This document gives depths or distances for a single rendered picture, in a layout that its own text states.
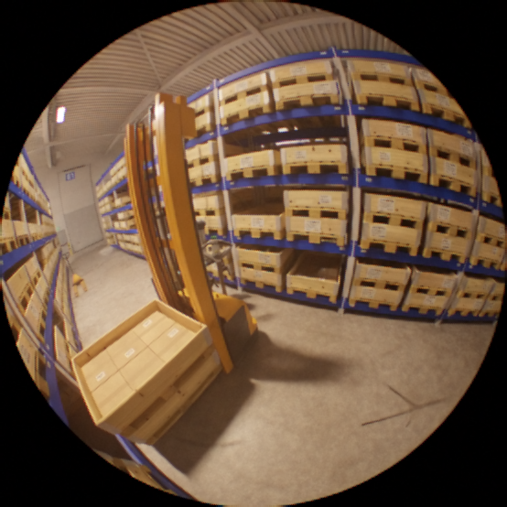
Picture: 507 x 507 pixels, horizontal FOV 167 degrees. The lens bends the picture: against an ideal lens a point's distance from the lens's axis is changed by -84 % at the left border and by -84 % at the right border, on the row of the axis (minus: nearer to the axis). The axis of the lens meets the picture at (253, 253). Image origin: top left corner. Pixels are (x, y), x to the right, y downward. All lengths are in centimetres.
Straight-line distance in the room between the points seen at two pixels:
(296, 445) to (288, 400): 54
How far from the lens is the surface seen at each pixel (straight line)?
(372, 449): 221
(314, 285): 262
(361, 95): 243
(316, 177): 224
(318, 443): 204
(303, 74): 262
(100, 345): 197
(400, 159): 230
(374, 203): 219
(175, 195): 113
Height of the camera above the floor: 199
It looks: 23 degrees down
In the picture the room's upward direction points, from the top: 6 degrees counter-clockwise
